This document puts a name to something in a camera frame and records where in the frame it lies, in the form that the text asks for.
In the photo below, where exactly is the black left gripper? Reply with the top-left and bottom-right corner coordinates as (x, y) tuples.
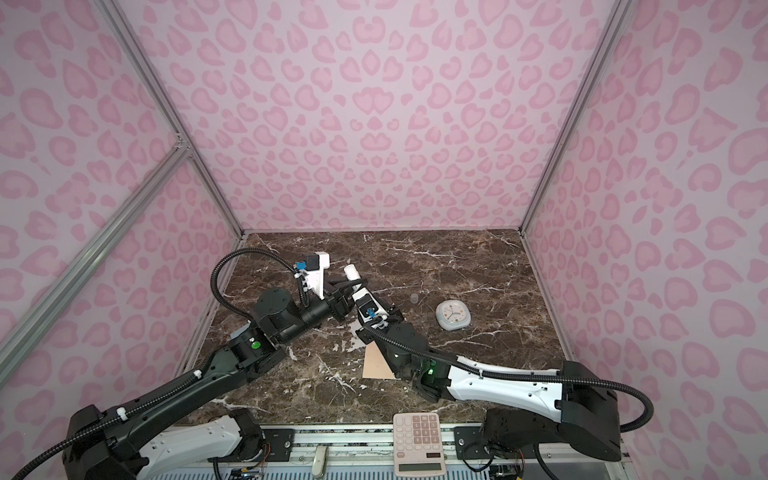
(280, 273), (367, 348)

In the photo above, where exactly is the white glue stick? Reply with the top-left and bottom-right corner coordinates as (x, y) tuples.
(343, 264), (361, 281)

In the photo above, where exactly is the peach pink envelope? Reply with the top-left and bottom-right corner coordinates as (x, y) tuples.
(362, 342), (395, 380)

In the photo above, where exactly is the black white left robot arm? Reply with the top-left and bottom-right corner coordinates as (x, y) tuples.
(62, 279), (386, 479)

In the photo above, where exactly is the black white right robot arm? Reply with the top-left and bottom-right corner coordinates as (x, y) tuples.
(357, 322), (622, 462)

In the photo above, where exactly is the small white alarm clock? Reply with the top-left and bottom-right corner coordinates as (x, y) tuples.
(435, 299), (472, 331)

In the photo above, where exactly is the pink white calculator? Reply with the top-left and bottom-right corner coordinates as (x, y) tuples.
(393, 412), (447, 478)

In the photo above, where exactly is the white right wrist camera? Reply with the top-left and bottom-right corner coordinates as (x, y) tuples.
(352, 287), (390, 329)

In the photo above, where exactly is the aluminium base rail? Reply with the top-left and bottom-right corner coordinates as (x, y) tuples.
(138, 421), (638, 479)

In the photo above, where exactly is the white clip on rail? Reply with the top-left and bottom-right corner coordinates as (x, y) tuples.
(311, 445), (328, 480)

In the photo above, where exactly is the diagonal aluminium frame bar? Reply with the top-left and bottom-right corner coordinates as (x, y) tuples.
(1, 141), (189, 385)

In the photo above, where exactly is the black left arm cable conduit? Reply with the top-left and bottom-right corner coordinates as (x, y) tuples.
(10, 248), (301, 480)

